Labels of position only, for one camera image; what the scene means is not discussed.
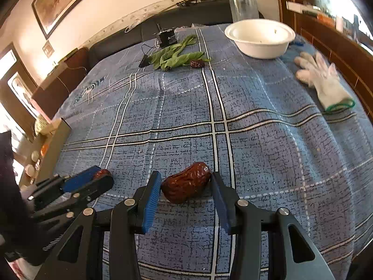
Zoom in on small black device with cable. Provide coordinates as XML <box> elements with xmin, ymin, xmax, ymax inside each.
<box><xmin>138</xmin><ymin>43</ymin><xmax>159</xmax><ymax>68</ymax></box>

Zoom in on brown wooden headboard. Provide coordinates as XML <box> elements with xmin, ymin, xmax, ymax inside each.
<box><xmin>275</xmin><ymin>0</ymin><xmax>373</xmax><ymax>73</ymax></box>

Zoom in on cardboard box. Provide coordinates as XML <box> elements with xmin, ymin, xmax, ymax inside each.
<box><xmin>35</xmin><ymin>118</ymin><xmax>72</xmax><ymax>181</ymax></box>

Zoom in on white work glove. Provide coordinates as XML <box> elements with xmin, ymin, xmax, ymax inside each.
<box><xmin>294</xmin><ymin>51</ymin><xmax>356</xmax><ymax>114</ymax></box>

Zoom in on black power adapter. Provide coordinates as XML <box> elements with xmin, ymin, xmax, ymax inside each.
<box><xmin>157</xmin><ymin>23</ymin><xmax>178</xmax><ymax>47</ymax></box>

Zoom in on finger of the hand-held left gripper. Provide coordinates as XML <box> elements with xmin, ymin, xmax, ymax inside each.
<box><xmin>31</xmin><ymin>175</ymin><xmax>115</xmax><ymax>225</ymax></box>
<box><xmin>29</xmin><ymin>165</ymin><xmax>102</xmax><ymax>202</ymax></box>

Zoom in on green vegetable leaves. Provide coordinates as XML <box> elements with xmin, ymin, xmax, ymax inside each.
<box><xmin>149</xmin><ymin>34</ymin><xmax>212</xmax><ymax>71</ymax></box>

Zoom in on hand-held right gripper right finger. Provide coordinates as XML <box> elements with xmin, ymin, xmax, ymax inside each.
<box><xmin>211</xmin><ymin>171</ymin><xmax>335</xmax><ymax>280</ymax></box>

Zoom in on clear glass cup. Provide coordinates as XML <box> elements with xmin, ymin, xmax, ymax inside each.
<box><xmin>228</xmin><ymin>0</ymin><xmax>260</xmax><ymax>23</ymax></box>

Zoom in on brown wooden side cabinet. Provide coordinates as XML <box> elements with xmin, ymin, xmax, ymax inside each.
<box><xmin>31</xmin><ymin>47</ymin><xmax>91</xmax><ymax>120</ymax></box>

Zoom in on white box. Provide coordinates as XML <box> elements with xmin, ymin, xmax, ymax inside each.
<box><xmin>286</xmin><ymin>1</ymin><xmax>309</xmax><ymax>14</ymax></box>

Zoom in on white bowl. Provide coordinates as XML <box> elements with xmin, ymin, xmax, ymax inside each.
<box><xmin>224</xmin><ymin>19</ymin><xmax>296</xmax><ymax>59</ymax></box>

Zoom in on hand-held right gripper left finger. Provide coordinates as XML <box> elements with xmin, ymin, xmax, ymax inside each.
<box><xmin>35</xmin><ymin>171</ymin><xmax>162</xmax><ymax>280</ymax></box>

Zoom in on dark padded headboard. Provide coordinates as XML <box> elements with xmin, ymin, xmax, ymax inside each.
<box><xmin>87</xmin><ymin>0</ymin><xmax>264</xmax><ymax>67</ymax></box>

